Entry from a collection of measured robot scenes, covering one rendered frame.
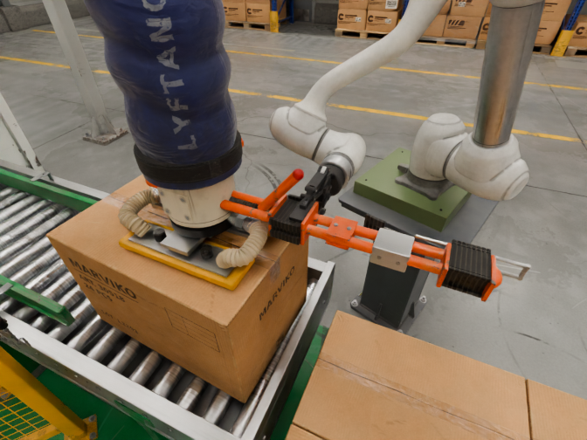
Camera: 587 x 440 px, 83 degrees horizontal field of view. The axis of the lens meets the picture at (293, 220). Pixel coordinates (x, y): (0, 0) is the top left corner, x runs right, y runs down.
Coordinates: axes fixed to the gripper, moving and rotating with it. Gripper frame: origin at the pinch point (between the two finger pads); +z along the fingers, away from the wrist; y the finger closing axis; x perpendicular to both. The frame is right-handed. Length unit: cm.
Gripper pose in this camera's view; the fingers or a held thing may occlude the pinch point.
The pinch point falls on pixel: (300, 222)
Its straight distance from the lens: 72.4
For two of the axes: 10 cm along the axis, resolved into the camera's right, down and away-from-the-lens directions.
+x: -9.1, -2.7, 3.1
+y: -0.1, 7.7, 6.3
